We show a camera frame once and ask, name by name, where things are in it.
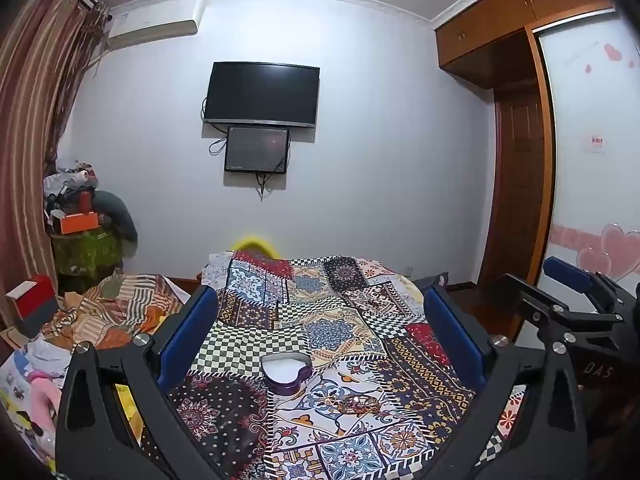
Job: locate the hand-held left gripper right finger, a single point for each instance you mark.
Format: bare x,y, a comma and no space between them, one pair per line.
452,332

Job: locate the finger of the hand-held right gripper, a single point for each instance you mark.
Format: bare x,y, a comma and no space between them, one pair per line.
570,272
545,310

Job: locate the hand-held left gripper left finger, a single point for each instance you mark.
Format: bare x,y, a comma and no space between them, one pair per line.
190,332

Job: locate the purple heart-shaped box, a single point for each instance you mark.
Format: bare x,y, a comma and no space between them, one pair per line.
286,386

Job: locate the dark cloth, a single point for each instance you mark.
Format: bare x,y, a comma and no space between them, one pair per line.
432,280

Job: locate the striped orange blanket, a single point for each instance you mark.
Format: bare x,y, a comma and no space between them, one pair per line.
125,305

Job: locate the yellow plush blanket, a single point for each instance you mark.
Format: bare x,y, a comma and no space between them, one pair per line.
126,402

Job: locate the brown wooden door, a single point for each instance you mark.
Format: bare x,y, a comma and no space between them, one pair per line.
520,185

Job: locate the yellow fuzzy cushion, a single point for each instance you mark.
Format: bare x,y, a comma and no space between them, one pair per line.
252,246

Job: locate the patchwork patterned bed cover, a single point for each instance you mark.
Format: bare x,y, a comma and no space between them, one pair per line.
330,310

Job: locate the green patterned cloth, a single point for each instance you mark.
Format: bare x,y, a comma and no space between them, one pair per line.
87,257

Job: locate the small red-white sticker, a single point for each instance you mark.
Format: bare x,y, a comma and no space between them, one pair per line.
596,143

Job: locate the grey bolster pillow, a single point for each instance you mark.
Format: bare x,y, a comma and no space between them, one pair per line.
120,215

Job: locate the orange box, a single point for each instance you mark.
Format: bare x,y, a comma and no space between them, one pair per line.
80,222

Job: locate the white printed plastic bag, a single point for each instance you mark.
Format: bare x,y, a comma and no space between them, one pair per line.
35,355

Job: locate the red box with white lid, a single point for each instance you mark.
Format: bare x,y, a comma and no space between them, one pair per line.
35,305

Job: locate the pink plush toy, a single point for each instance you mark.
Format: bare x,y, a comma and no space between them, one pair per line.
45,395

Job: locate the pile of household clutter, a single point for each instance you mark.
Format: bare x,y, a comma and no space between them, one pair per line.
70,187

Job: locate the wooden overhead cabinet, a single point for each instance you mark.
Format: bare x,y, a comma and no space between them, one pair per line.
500,20

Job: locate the striped brown curtain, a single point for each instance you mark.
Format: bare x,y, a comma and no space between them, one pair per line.
30,110

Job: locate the white air conditioner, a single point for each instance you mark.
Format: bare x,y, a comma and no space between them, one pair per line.
152,22

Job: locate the wooden bed frame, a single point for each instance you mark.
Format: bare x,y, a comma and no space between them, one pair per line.
187,284

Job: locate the small black wall monitor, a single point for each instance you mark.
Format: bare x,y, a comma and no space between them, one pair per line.
256,149

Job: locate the black wall television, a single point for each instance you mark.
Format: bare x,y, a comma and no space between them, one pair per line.
261,92

